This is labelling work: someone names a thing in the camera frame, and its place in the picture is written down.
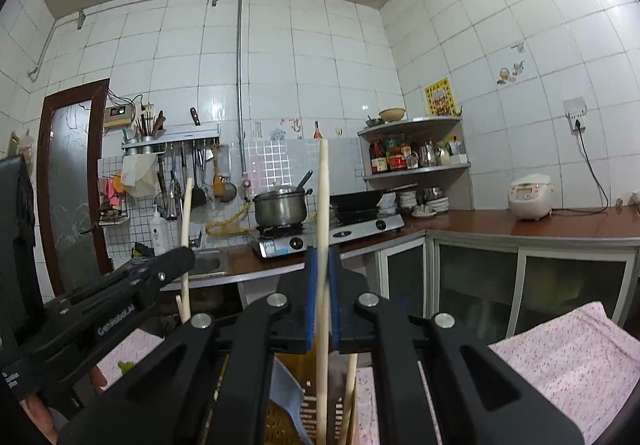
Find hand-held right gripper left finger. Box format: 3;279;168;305
57;245;318;445

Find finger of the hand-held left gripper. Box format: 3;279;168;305
107;246;197;308

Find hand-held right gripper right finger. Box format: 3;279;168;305
327;245;586;445

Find yellow utensil holder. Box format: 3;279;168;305
265;352;358;445

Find person's left hand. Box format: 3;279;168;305
20;366;109;445

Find steel sink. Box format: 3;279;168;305
187;247;229;278

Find steel gas stove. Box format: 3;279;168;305
251;215;405;258

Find black hanging spatula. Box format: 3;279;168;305
190;152;207;208

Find white hanging bag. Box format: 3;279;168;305
120;155;158;198

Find steel cooking pot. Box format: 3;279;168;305
252;185;308;228

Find black wok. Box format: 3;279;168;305
327;190;386;226

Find wooden frosted glass door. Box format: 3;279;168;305
37;78;113;298

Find silver splash guard sheet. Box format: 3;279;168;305
247;138;363;198

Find stack of white dishes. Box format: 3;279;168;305
398;188;451;217

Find kitchen counter cabinet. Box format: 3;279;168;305
170;208;640;341

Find grey corner shelf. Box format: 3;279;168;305
357;116;473;211

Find white rice cooker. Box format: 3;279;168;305
508;174;555;221

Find pink floral tablecloth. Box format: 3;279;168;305
95;301;627;445

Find yellow hose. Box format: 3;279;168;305
205;202;256;238

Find steel wall utensil rack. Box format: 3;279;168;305
121;122;221;156

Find beige wall controller box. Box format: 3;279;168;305
103;104;137;128

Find grey wall pipe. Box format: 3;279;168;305
27;0;246;176

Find yellow wall poster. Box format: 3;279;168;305
424;78;456;117

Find cartoon wall stickers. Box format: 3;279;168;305
496;42;527;86

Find black power cable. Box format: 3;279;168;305
554;124;611;215

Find white wall socket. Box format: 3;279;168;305
563;98;587;136

